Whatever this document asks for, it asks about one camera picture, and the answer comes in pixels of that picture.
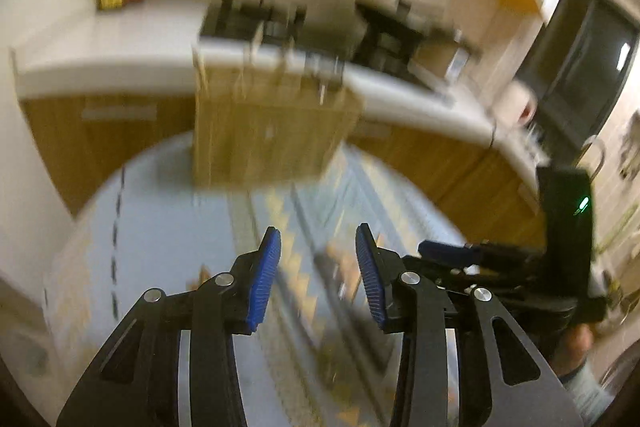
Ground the curved metal faucet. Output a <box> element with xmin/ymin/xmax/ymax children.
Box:
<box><xmin>580</xmin><ymin>134</ymin><xmax>607</xmax><ymax>184</ymax></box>

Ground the black gas stove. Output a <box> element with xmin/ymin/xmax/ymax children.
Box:
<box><xmin>200</xmin><ymin>0</ymin><xmax>451</xmax><ymax>104</ymax></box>

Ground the dark window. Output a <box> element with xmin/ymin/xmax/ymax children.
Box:
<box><xmin>520</xmin><ymin>0</ymin><xmax>640</xmax><ymax>158</ymax></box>

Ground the white kitchen countertop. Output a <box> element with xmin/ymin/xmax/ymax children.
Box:
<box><xmin>12</xmin><ymin>2</ymin><xmax>542</xmax><ymax>178</ymax></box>

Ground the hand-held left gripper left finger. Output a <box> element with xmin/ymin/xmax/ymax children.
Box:
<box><xmin>56</xmin><ymin>227</ymin><xmax>283</xmax><ymax>427</ymax></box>

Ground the beige rice cooker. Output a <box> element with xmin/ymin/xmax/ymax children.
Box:
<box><xmin>414</xmin><ymin>32</ymin><xmax>482</xmax><ymax>84</ymax></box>

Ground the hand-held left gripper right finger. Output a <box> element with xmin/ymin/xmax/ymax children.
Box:
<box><xmin>355</xmin><ymin>223</ymin><xmax>586</xmax><ymax>427</ymax></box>

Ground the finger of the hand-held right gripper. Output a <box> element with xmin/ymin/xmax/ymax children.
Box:
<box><xmin>400</xmin><ymin>257</ymin><xmax>543</xmax><ymax>294</ymax></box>
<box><xmin>417</xmin><ymin>240</ymin><xmax>546</xmax><ymax>261</ymax></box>

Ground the person's right forearm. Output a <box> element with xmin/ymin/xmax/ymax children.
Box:
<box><xmin>555</xmin><ymin>324</ymin><xmax>617</xmax><ymax>425</ymax></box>

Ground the blue patterned tablecloth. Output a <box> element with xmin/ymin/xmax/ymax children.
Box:
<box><xmin>42</xmin><ymin>129</ymin><xmax>551</xmax><ymax>427</ymax></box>

